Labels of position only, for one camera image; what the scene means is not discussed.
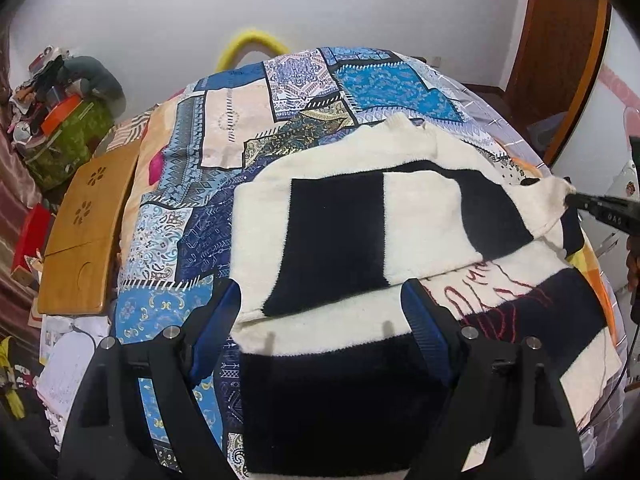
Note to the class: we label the pile of white papers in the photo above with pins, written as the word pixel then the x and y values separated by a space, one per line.
pixel 65 375

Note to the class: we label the blue patchwork blanket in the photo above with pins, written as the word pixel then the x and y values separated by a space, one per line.
pixel 200 220

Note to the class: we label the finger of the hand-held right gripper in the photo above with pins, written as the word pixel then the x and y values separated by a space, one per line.
pixel 610 215

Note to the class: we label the red box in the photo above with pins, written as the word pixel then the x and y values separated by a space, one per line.
pixel 32 235

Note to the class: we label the yellow tube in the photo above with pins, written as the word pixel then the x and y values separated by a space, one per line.
pixel 245 39

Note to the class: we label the person's right hand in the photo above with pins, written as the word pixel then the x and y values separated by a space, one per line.
pixel 634 260

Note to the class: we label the orange box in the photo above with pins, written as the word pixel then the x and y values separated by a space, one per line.
pixel 60 112

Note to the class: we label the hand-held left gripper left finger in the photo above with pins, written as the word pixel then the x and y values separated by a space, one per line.
pixel 220 320

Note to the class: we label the wooden lap desk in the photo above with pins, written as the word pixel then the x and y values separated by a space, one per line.
pixel 85 240

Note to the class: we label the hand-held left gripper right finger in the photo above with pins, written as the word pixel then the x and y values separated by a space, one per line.
pixel 422 320

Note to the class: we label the maroon striped curtain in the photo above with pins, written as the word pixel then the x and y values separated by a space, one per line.
pixel 15 210

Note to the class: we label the green printed bag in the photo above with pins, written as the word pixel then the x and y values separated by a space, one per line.
pixel 75 140

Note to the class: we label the white and black sweater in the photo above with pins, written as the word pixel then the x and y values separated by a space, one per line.
pixel 340 235

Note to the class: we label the brown wooden door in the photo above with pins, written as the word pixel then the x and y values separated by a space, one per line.
pixel 555 50

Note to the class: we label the orange striped sheet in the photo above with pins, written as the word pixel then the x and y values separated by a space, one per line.
pixel 597 280

